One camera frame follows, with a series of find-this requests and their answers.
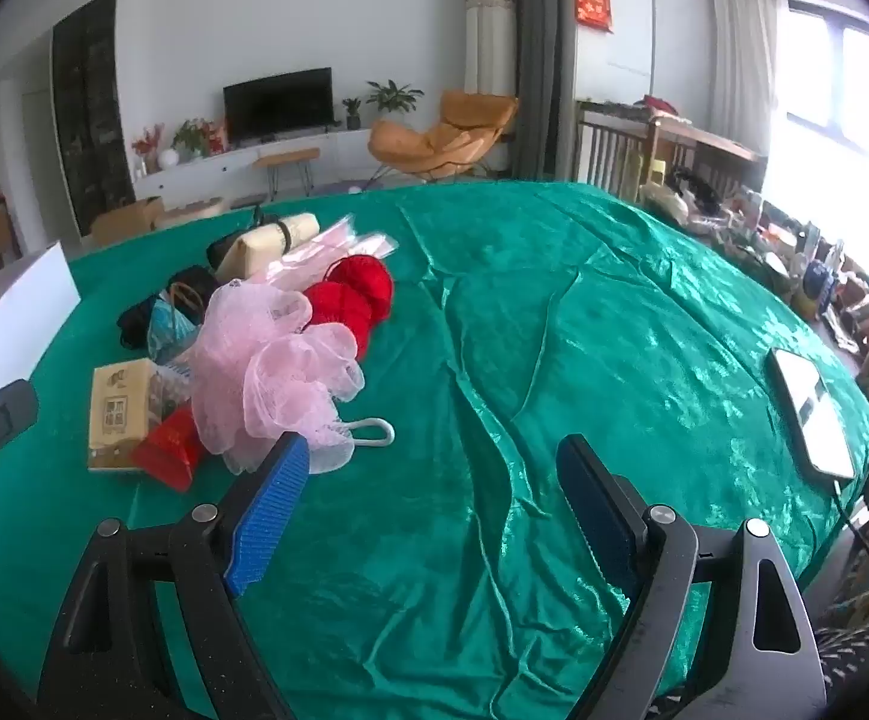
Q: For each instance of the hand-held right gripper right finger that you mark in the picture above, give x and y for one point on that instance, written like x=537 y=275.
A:
x=591 y=502

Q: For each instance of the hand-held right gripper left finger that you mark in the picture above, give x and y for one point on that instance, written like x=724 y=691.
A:
x=269 y=517

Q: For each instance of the white cardboard box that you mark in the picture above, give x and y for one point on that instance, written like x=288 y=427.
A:
x=7 y=307

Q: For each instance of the beige tissue pack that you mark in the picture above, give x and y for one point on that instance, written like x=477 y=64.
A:
x=115 y=412

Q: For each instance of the red packet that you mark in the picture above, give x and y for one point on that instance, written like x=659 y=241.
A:
x=168 y=450

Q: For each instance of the pink mesh bath loofah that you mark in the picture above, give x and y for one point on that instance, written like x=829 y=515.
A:
x=254 y=360

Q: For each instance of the black cloth bundle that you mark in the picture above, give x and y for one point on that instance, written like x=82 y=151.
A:
x=138 y=322

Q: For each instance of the red yarn ball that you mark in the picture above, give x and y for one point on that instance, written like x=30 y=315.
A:
x=333 y=315
x=367 y=285

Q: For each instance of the pink plastic packet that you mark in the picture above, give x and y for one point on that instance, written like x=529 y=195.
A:
x=314 y=255

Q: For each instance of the green satin tablecloth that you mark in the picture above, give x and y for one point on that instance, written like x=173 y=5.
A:
x=479 y=390

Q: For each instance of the brown cardboard box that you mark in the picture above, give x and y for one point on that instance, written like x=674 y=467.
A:
x=127 y=221

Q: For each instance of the white tablet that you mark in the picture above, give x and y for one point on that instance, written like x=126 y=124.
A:
x=809 y=412

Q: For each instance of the beige oval board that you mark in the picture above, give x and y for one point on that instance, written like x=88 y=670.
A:
x=194 y=210

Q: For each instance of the black display cabinet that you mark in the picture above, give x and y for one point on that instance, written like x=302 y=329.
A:
x=89 y=127

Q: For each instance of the white round vase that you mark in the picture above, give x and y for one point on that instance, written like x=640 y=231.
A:
x=169 y=158

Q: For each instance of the red flowers in vase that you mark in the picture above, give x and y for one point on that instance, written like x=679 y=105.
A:
x=147 y=144

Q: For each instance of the clutter of household things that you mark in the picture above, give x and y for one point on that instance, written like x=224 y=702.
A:
x=816 y=270

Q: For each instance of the white television cabinet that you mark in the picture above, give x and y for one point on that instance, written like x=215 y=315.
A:
x=217 y=169

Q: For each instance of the leafy green plant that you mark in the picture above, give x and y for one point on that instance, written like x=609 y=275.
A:
x=190 y=136

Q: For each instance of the red decoration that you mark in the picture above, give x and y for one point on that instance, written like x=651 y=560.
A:
x=216 y=136

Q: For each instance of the wooden railed bench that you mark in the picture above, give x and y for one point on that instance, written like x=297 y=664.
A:
x=606 y=150

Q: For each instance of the wooden bench with metal legs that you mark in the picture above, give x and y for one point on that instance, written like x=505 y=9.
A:
x=288 y=155

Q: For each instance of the orange lounge chair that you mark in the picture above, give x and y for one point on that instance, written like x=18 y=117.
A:
x=434 y=142

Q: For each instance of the small green potted plant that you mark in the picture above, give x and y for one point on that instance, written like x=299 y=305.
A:
x=352 y=114

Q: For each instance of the black television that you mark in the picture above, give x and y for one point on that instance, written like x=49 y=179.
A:
x=277 y=105

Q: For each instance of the large green potted plant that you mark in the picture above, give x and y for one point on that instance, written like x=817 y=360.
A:
x=397 y=96

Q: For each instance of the grey curtain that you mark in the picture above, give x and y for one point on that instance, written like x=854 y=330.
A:
x=547 y=52

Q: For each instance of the covered standing air conditioner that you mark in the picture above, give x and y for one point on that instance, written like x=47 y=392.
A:
x=490 y=37

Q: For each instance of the white curtain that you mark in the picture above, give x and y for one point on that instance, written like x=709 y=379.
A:
x=749 y=52

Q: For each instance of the window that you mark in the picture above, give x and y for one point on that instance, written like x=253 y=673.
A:
x=854 y=90

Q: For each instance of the red wall hanging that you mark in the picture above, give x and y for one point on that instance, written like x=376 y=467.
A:
x=594 y=4

